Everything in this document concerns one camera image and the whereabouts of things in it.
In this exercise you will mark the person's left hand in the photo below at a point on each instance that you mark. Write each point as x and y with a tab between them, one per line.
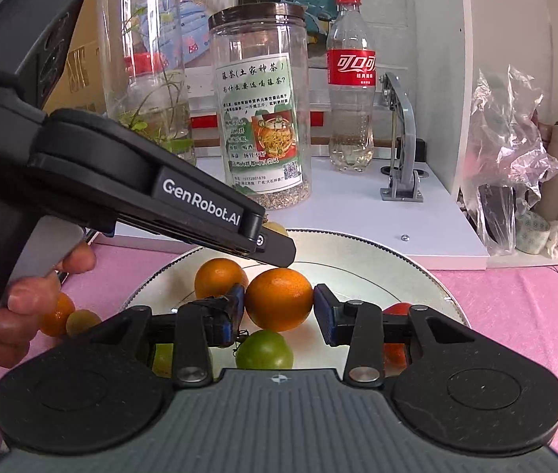
27	305

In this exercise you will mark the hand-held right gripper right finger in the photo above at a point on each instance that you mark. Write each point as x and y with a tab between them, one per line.
322	315

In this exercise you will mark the white plate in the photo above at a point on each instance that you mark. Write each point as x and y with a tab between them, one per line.
357	276

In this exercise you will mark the white shelf unit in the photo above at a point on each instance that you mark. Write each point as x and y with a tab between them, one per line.
441	34

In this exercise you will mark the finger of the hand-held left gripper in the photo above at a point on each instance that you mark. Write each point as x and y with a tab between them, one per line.
200	202

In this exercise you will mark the large red tomato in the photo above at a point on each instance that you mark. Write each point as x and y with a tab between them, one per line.
397	308

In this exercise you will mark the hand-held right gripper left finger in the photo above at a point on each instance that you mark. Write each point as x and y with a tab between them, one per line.
235	308

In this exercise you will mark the cardboard box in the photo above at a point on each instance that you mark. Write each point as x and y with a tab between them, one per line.
81	59

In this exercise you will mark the labelled clear plastic jar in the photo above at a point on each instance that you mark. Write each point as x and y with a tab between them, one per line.
259	108

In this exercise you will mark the crumpled clear plastic bag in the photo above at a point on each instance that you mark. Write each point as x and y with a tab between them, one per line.
505	143

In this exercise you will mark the grey metal bracket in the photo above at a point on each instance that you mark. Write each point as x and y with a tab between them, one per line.
404	118

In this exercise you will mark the large green mango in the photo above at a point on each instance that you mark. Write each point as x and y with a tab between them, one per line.
163	358

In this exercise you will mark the white platform board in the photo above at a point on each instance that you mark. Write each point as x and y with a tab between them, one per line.
357	217

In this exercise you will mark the small yellowish fruit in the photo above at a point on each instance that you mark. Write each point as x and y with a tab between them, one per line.
276	230
81	321

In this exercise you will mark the red-labelled soda bottle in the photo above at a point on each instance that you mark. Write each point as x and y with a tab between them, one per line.
351	69

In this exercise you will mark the green tomato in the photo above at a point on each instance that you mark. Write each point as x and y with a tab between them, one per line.
265	351

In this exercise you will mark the glass vase with plants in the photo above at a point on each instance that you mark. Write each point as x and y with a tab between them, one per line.
126	19

